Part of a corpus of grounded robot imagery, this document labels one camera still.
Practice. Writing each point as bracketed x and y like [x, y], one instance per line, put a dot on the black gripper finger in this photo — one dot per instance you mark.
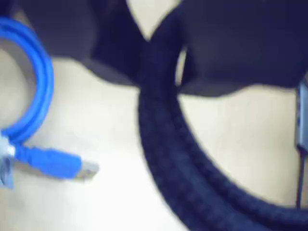
[240, 43]
[96, 36]

